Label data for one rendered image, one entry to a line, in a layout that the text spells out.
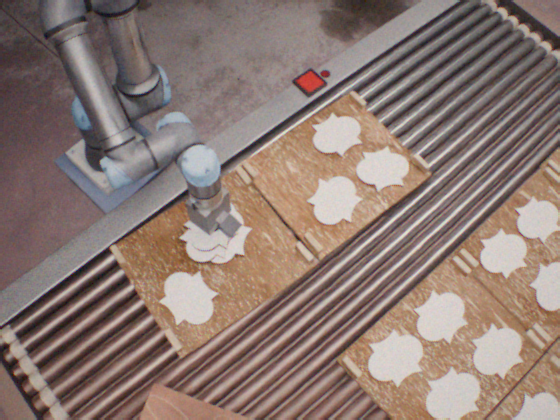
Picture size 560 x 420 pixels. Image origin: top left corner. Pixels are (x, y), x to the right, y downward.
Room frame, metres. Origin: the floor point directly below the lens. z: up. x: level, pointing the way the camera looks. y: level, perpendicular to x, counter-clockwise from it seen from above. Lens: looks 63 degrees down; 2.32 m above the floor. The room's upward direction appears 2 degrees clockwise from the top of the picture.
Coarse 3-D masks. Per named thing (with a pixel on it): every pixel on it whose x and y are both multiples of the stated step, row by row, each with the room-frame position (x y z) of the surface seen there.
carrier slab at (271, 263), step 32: (256, 192) 0.72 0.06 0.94; (160, 224) 0.62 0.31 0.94; (256, 224) 0.63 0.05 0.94; (128, 256) 0.52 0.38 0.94; (160, 256) 0.53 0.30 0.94; (256, 256) 0.54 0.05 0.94; (288, 256) 0.54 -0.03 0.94; (160, 288) 0.44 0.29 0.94; (224, 288) 0.45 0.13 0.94; (256, 288) 0.45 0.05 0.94; (160, 320) 0.36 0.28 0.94; (224, 320) 0.37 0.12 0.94
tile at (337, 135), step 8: (328, 120) 0.95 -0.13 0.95; (336, 120) 0.95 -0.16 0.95; (344, 120) 0.95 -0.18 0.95; (352, 120) 0.95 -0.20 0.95; (312, 128) 0.93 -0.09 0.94; (320, 128) 0.92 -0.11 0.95; (328, 128) 0.92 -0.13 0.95; (336, 128) 0.92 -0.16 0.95; (344, 128) 0.93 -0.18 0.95; (352, 128) 0.93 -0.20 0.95; (320, 136) 0.90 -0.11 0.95; (328, 136) 0.90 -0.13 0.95; (336, 136) 0.90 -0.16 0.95; (344, 136) 0.90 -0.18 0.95; (352, 136) 0.90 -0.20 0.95; (320, 144) 0.87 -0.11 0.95; (328, 144) 0.87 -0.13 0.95; (336, 144) 0.87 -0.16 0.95; (344, 144) 0.87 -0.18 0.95; (352, 144) 0.87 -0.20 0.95; (360, 144) 0.88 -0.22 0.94; (320, 152) 0.85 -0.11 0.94; (328, 152) 0.84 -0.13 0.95; (336, 152) 0.85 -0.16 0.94; (344, 152) 0.85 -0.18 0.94
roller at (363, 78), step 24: (480, 0) 1.54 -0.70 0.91; (432, 24) 1.39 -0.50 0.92; (408, 48) 1.27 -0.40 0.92; (360, 72) 1.16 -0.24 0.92; (336, 96) 1.06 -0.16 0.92; (264, 144) 0.88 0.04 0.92; (96, 264) 0.50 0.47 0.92; (72, 288) 0.43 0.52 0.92; (48, 312) 0.36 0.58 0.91; (0, 336) 0.29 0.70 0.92
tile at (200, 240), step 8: (232, 208) 0.65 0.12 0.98; (184, 224) 0.60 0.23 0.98; (192, 224) 0.60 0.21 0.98; (192, 232) 0.58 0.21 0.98; (200, 232) 0.58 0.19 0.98; (216, 232) 0.58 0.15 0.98; (192, 240) 0.55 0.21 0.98; (200, 240) 0.56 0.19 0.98; (208, 240) 0.56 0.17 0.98; (216, 240) 0.56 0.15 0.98; (224, 240) 0.56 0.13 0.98; (200, 248) 0.53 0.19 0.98; (208, 248) 0.53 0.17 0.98
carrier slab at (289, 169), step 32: (384, 128) 0.94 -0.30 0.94; (256, 160) 0.82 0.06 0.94; (288, 160) 0.82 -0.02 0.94; (320, 160) 0.82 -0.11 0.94; (352, 160) 0.83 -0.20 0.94; (288, 192) 0.72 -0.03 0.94; (384, 192) 0.73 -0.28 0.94; (288, 224) 0.63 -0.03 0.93; (320, 224) 0.63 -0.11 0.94; (352, 224) 0.63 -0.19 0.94; (320, 256) 0.54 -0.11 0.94
